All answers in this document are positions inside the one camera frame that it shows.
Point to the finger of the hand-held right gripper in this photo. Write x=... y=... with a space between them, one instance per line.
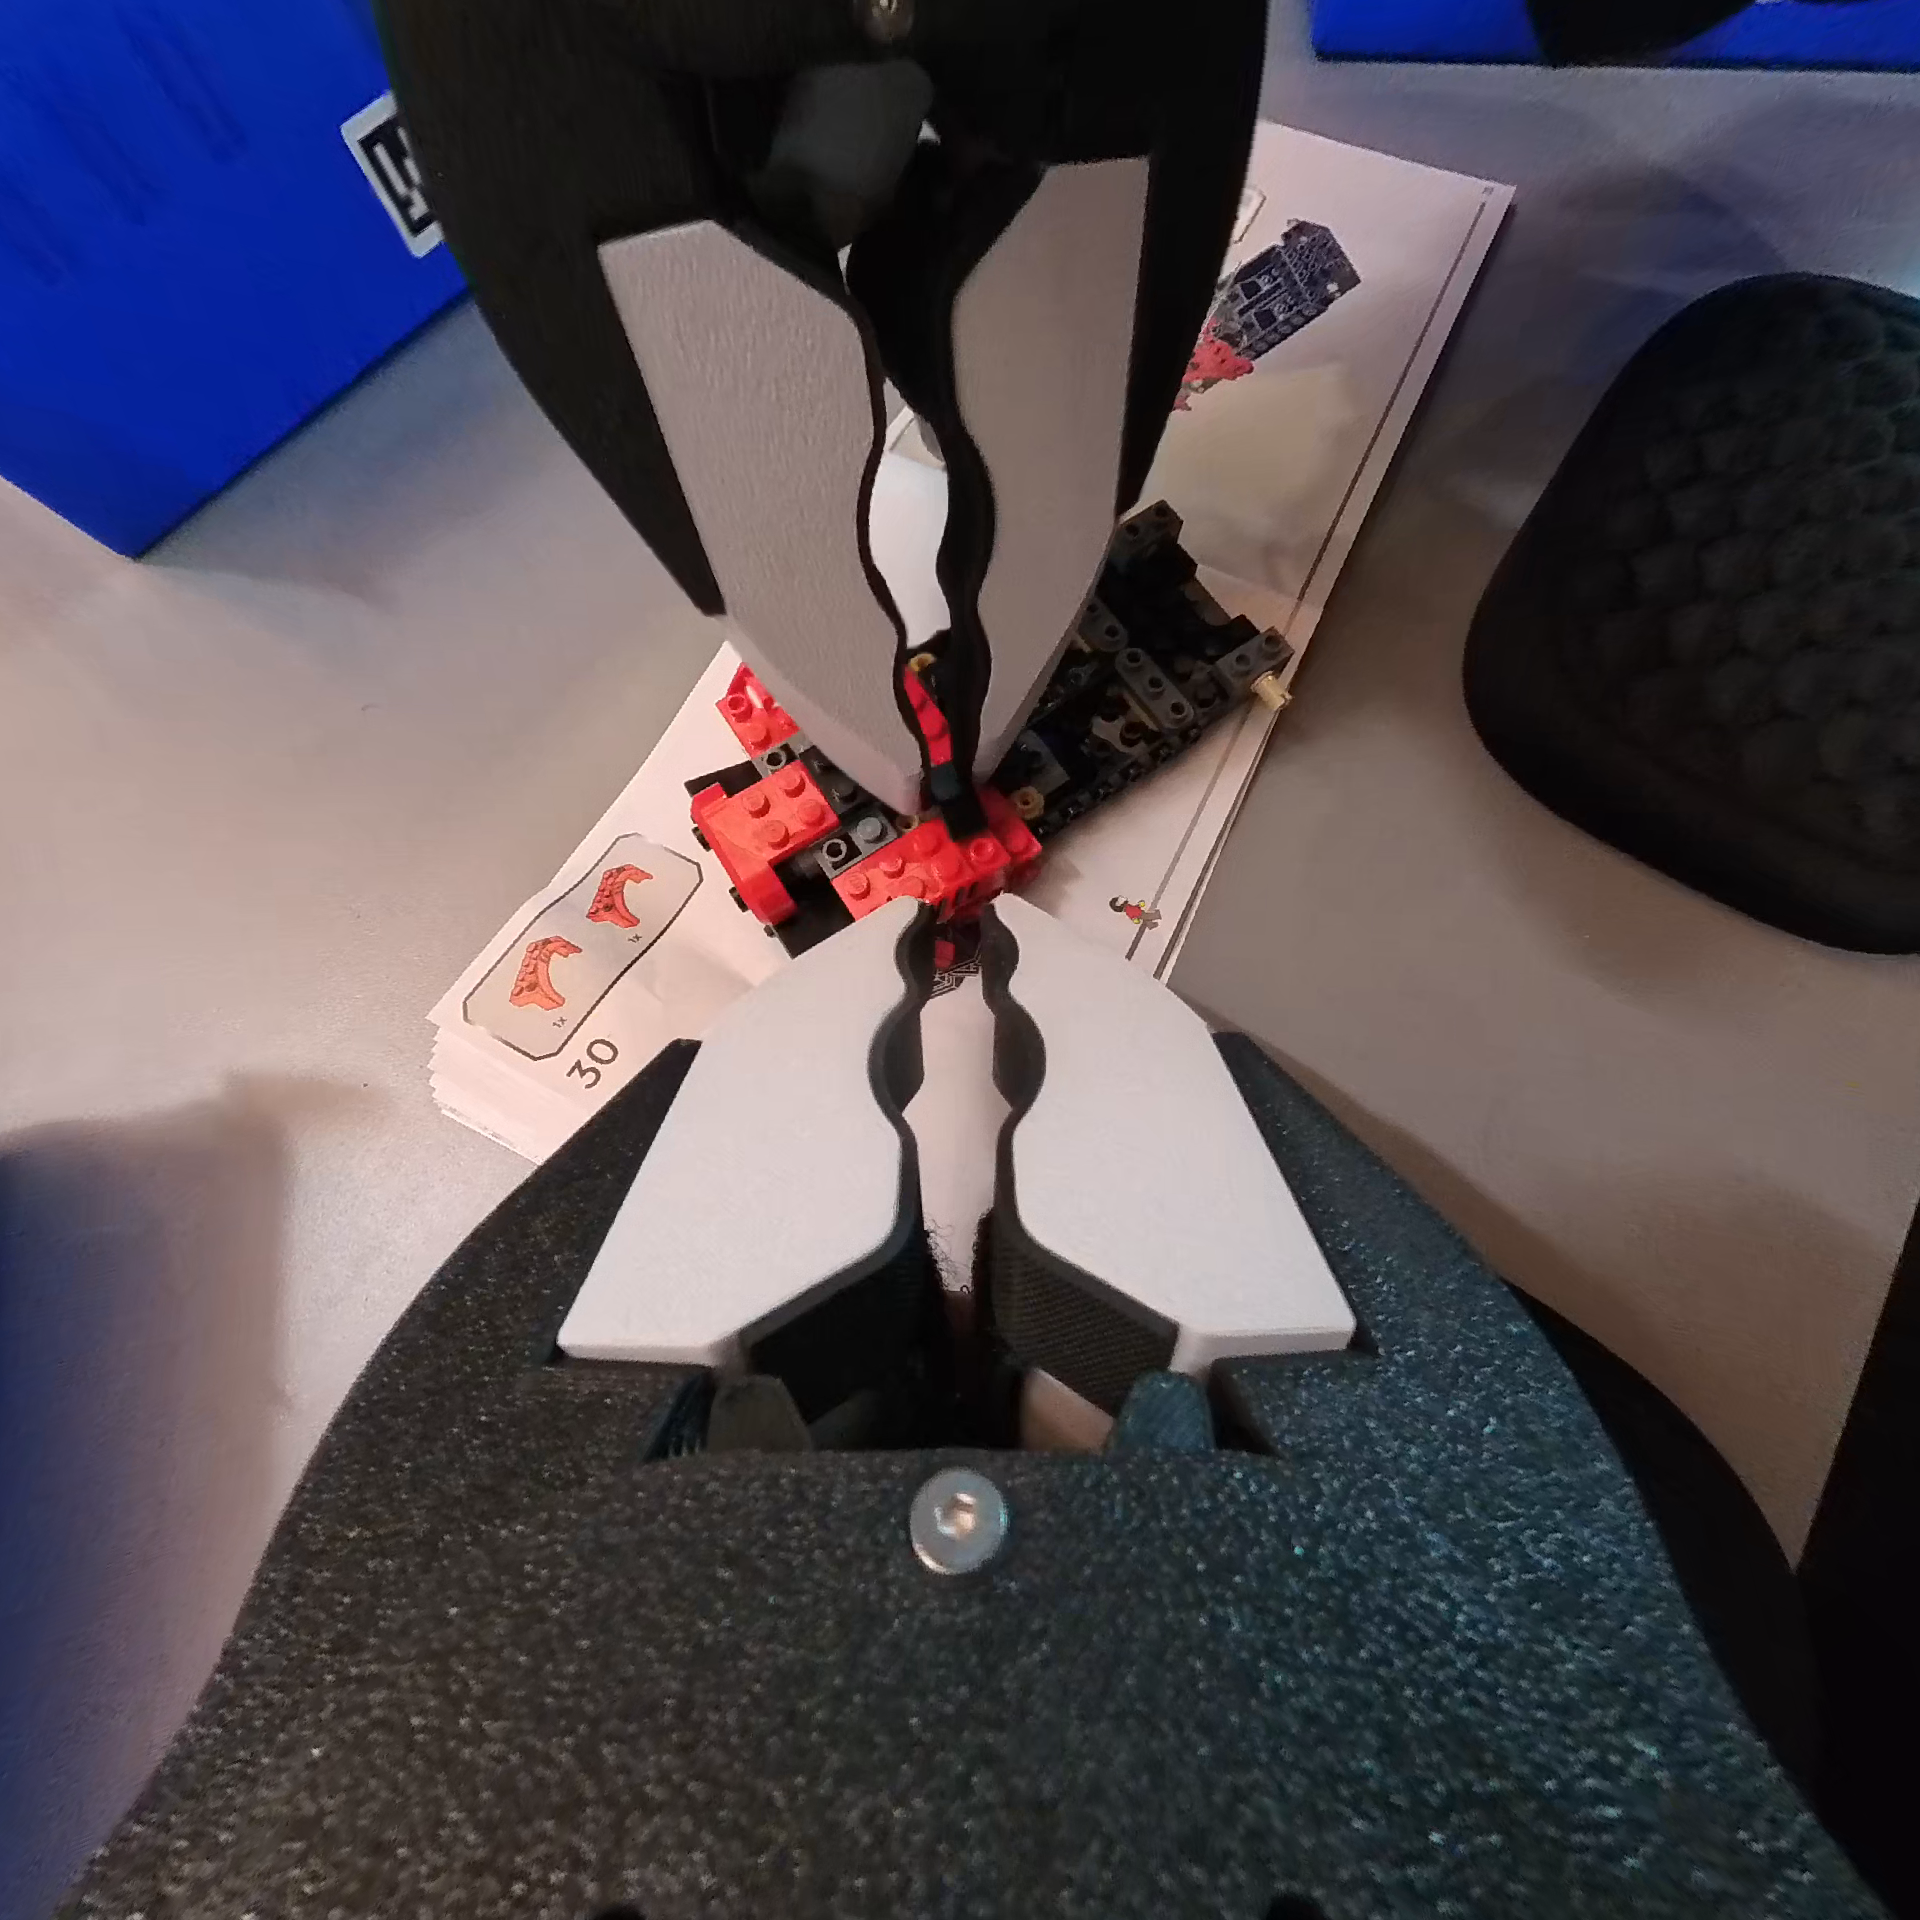
x=751 y=435
x=1059 y=422

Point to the small black lego piece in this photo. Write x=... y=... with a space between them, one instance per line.
x=963 y=809

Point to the black and red lego model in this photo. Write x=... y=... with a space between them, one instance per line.
x=1156 y=674

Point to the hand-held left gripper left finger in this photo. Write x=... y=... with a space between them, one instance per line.
x=751 y=1184

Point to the white printed bin label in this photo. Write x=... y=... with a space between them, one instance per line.
x=395 y=181

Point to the white lego instruction booklet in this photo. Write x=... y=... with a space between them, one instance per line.
x=1319 y=406

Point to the blue storage bin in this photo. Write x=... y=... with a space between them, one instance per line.
x=1412 y=27
x=150 y=301

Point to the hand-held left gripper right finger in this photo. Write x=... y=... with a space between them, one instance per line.
x=1184 y=1184

